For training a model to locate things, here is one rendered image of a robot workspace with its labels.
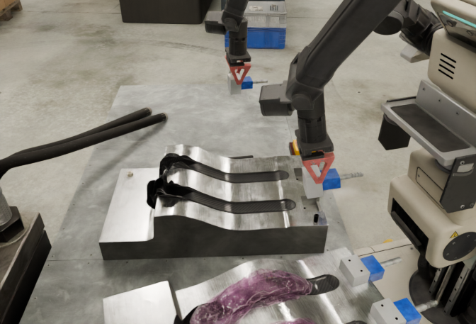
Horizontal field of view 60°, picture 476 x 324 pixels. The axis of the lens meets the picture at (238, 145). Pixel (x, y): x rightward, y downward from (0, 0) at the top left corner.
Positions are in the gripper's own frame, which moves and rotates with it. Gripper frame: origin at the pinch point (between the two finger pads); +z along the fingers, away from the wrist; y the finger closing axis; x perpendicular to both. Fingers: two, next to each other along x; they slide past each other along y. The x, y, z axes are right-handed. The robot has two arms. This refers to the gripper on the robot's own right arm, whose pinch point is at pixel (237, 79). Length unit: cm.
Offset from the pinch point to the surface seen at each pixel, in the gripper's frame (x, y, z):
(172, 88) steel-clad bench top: -20.1, -27.3, 15.3
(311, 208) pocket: 6, 55, 9
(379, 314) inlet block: 8, 84, 7
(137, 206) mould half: -34, 45, 10
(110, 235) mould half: -40, 53, 10
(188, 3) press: 19, -346, 71
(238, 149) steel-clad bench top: -3.5, 18.9, 15.1
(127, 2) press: -47, -366, 73
